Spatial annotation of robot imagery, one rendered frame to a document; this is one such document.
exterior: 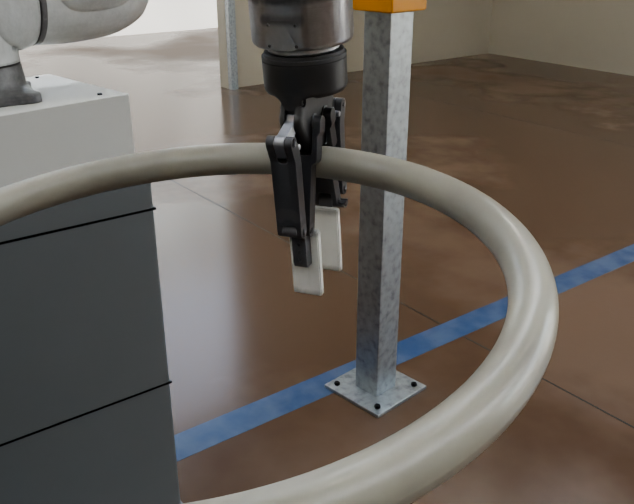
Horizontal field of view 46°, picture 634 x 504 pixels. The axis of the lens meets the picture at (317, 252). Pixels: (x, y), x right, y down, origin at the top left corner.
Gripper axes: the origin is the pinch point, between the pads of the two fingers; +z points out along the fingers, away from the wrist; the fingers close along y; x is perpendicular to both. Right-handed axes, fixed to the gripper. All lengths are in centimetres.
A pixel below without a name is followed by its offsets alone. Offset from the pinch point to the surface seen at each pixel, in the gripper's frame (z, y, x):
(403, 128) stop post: 21, -103, -21
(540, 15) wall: 101, -693, -61
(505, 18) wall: 108, -713, -97
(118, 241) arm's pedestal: 18, -27, -47
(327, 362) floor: 95, -104, -45
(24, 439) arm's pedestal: 47, -7, -58
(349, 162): -10.5, 1.7, 4.5
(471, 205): -10.7, 8.6, 16.9
